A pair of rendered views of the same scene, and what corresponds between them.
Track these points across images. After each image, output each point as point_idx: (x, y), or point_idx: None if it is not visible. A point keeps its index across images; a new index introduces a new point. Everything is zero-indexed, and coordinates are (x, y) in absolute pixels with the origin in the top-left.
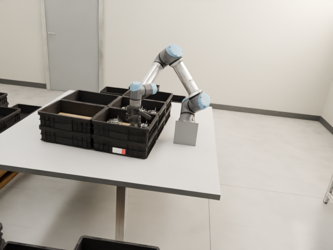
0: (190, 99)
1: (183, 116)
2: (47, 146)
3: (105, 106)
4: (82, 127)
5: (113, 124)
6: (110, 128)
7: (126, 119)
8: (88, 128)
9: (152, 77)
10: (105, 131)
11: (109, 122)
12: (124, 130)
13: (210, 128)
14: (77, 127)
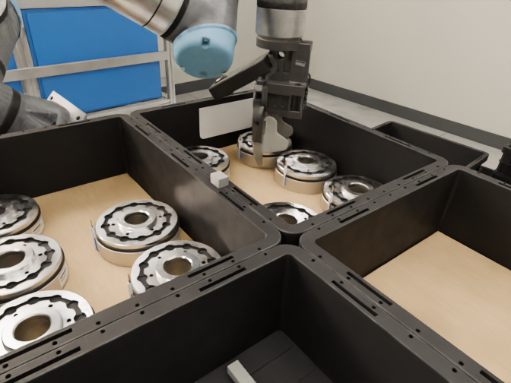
0: (0, 25)
1: (40, 106)
2: None
3: (309, 239)
4: (484, 232)
5: (360, 124)
6: (363, 154)
7: (298, 115)
8: (450, 214)
9: None
10: (378, 175)
11: (374, 131)
12: (322, 134)
13: None
14: (508, 248)
